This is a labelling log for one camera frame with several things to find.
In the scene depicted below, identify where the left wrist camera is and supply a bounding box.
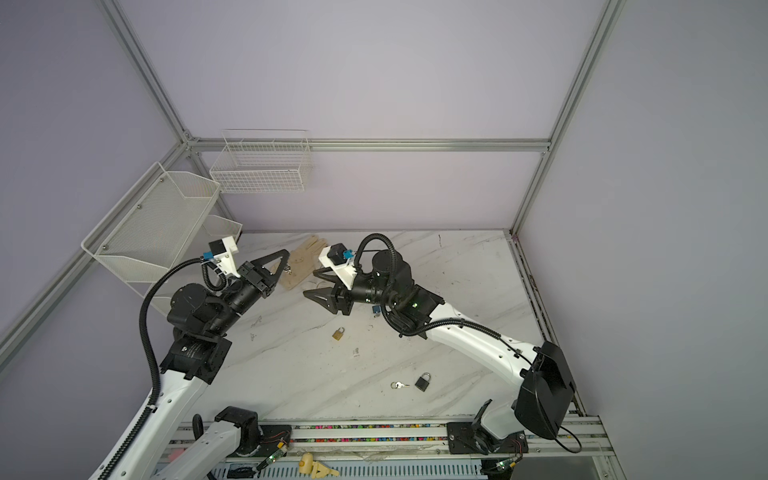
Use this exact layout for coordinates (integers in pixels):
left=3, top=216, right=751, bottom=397
left=203, top=236, right=240, bottom=278

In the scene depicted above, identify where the white mesh two-tier shelf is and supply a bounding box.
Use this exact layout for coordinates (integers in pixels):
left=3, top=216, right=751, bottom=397
left=81, top=163, right=242, bottom=297

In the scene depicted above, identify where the white wire basket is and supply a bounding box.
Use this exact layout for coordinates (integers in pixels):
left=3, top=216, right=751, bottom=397
left=209, top=129, right=314, bottom=194

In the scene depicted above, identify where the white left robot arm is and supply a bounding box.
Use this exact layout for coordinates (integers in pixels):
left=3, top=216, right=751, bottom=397
left=93, top=249, right=290, bottom=479

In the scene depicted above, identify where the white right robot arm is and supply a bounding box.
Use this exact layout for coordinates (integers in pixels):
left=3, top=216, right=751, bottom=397
left=304, top=233, right=576, bottom=454

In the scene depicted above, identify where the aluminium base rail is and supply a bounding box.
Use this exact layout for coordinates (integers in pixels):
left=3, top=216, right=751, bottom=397
left=155, top=416, right=616, bottom=480

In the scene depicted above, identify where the beige work glove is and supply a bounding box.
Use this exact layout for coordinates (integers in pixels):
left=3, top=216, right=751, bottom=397
left=279, top=235, right=328, bottom=290

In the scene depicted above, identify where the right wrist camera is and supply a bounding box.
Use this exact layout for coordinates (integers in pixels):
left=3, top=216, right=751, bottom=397
left=318, top=243, right=357, bottom=290

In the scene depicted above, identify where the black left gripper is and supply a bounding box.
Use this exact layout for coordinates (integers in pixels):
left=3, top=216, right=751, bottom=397
left=210, top=249, right=290, bottom=337

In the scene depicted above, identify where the black padlock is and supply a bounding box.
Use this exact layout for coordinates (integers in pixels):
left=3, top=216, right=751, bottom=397
left=414, top=372, right=431, bottom=392

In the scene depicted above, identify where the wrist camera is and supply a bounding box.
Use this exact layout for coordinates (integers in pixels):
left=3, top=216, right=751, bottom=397
left=203, top=236, right=240, bottom=278
left=318, top=243, right=357, bottom=290

